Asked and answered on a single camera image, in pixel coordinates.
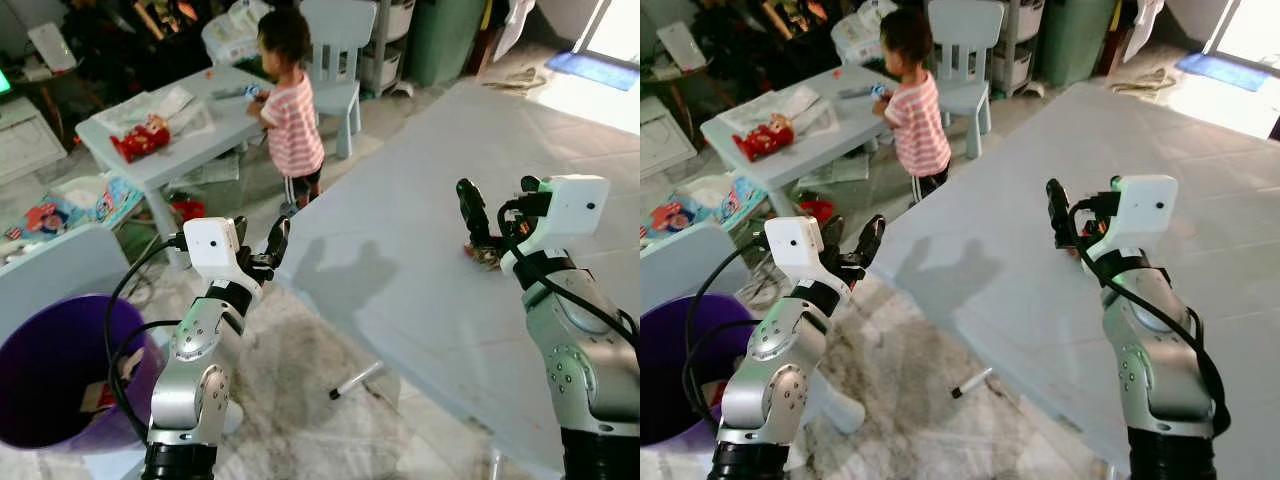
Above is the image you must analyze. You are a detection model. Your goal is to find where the beige floor rag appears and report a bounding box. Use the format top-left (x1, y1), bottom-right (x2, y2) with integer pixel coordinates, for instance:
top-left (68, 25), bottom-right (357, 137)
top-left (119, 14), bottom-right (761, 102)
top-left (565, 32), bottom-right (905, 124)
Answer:
top-left (1110, 65), bottom-right (1176, 96)
top-left (485, 65), bottom-right (546, 93)

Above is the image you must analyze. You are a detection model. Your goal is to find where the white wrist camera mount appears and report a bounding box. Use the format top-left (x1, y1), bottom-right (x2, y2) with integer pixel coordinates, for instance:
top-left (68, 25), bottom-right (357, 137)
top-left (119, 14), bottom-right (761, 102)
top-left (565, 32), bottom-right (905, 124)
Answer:
top-left (183, 217), bottom-right (241, 286)
top-left (1090, 175), bottom-right (1179, 269)
top-left (765, 217), bottom-right (826, 286)
top-left (500, 175), bottom-right (611, 273)

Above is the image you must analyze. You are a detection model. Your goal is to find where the child in striped shirt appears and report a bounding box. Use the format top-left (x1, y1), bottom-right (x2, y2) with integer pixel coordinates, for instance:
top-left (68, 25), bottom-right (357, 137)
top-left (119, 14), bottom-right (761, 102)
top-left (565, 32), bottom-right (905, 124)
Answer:
top-left (875, 10), bottom-right (953, 206)
top-left (255, 10), bottom-right (326, 216)

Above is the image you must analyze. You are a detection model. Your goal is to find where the printed floor leaflet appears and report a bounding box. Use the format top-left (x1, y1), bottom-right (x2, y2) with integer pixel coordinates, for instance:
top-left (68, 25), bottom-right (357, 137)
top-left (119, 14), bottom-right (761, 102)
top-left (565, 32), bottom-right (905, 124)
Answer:
top-left (800, 158), bottom-right (873, 191)
top-left (190, 155), bottom-right (243, 188)

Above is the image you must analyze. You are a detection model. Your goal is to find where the white flat box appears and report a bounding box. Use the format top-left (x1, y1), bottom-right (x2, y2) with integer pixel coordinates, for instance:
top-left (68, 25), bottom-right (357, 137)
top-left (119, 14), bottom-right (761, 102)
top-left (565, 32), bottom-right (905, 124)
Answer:
top-left (28, 22), bottom-right (79, 73)
top-left (655, 22), bottom-right (711, 73)

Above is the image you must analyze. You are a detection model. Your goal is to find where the blue floor mat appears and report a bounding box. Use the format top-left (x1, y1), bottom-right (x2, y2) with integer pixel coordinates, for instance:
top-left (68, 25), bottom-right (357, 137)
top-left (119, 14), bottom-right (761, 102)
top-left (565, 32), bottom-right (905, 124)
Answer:
top-left (545, 50), bottom-right (641, 93)
top-left (1175, 52), bottom-right (1280, 93)

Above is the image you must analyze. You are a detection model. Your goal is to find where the white low cabinet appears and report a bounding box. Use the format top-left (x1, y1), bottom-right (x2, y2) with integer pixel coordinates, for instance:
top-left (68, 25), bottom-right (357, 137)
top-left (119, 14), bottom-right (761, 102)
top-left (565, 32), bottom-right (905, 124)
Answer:
top-left (640, 95), bottom-right (701, 181)
top-left (0, 95), bottom-right (69, 186)

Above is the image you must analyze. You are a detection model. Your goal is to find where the colourful printed package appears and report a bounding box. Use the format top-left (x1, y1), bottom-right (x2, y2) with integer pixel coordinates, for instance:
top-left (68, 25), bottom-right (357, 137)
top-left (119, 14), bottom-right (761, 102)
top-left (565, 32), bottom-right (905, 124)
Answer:
top-left (645, 172), bottom-right (766, 241)
top-left (0, 172), bottom-right (143, 243)

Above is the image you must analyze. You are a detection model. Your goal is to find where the white diaper pack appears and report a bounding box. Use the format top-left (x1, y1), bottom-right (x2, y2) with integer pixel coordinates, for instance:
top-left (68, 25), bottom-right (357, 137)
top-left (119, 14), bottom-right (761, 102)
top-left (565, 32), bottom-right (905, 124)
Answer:
top-left (200, 0), bottom-right (273, 66)
top-left (830, 0), bottom-right (901, 66)

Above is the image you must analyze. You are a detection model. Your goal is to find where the small pale blue kids table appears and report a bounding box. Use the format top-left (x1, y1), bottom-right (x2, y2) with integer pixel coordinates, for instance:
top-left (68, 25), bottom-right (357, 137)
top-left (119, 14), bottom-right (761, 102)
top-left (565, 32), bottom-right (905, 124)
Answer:
top-left (75, 65), bottom-right (291, 271)
top-left (700, 65), bottom-right (901, 226)

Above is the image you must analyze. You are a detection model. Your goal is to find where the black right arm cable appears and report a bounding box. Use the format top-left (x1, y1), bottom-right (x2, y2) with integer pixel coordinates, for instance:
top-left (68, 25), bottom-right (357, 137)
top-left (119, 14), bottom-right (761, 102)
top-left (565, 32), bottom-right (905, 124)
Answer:
top-left (497, 195), bottom-right (641, 351)
top-left (1068, 200), bottom-right (1231, 436)

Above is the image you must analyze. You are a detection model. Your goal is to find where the green plastic bin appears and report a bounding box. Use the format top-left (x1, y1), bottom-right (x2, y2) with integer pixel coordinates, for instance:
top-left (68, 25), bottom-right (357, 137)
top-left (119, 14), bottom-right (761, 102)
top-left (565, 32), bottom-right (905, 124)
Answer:
top-left (405, 0), bottom-right (488, 88)
top-left (1038, 0), bottom-right (1119, 88)

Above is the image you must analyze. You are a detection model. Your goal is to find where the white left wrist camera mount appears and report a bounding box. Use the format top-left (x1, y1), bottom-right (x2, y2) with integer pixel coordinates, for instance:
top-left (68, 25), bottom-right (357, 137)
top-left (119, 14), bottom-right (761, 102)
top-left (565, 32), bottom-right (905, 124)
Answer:
top-left (765, 217), bottom-right (826, 286)
top-left (183, 217), bottom-right (241, 286)

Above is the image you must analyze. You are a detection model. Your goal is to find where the white paper sheet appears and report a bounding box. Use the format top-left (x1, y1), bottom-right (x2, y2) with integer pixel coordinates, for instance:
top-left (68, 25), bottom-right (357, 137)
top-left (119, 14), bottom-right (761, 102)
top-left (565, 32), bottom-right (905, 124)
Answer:
top-left (718, 85), bottom-right (841, 139)
top-left (92, 85), bottom-right (216, 141)

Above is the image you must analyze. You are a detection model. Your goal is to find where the large pale blue table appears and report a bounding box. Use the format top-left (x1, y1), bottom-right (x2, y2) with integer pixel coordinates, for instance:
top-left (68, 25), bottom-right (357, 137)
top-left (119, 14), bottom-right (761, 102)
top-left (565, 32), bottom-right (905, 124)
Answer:
top-left (275, 80), bottom-right (641, 476)
top-left (868, 82), bottom-right (1280, 471)

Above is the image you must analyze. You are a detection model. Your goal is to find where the red snack bag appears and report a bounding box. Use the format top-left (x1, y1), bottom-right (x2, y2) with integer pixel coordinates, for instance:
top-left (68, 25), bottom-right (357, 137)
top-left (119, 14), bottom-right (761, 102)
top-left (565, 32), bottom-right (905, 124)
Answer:
top-left (110, 115), bottom-right (171, 163)
top-left (732, 113), bottom-right (796, 163)

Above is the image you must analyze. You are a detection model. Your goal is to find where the white table leg black foot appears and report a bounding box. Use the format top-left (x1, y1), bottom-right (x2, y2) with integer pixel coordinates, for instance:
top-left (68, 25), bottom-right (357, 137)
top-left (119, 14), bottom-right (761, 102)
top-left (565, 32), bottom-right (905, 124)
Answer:
top-left (330, 362), bottom-right (386, 401)
top-left (950, 367), bottom-right (996, 399)

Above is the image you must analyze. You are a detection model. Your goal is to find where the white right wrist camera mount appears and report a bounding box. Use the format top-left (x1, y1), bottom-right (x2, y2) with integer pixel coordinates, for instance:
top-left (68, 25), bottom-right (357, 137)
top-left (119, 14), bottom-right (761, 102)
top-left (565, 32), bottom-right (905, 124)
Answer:
top-left (500, 175), bottom-right (611, 273)
top-left (1090, 175), bottom-right (1179, 269)

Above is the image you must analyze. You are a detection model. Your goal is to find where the white plastic drawer unit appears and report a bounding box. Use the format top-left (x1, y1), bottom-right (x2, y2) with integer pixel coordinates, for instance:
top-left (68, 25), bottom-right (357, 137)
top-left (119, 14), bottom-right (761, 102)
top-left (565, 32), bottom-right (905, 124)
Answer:
top-left (360, 0), bottom-right (416, 96)
top-left (990, 0), bottom-right (1046, 96)

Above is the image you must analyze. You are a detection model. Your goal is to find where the purple plastic rubbish bin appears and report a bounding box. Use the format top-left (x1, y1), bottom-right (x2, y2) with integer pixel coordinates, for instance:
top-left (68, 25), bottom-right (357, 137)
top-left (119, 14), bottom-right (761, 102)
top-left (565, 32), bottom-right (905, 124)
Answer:
top-left (640, 293), bottom-right (746, 451)
top-left (0, 293), bottom-right (169, 453)

